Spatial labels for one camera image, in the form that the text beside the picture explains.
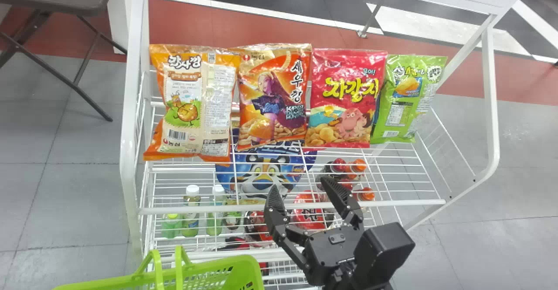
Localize white wire rack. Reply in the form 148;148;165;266
119;0;539;290

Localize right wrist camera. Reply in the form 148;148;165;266
349;222;416;290

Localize red noodle cup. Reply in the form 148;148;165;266
243;211;274;248
293;189;335;231

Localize orange snack packet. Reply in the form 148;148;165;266
143;44;241;164
230;43;313;152

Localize green basket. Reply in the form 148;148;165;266
52;245;265;290

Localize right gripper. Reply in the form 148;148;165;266
264;175;366;290

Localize green snack packet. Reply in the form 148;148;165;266
370;54;448;145

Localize red snack packet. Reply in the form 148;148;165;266
304;48;389;149

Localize orange capped bottle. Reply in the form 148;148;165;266
323;158;368;181
351;187;376;202

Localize green bottle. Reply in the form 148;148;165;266
205;184;227;237
182;184;202;238
161;213;183;239

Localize blue cereal bag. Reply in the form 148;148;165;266
215;139;318;201

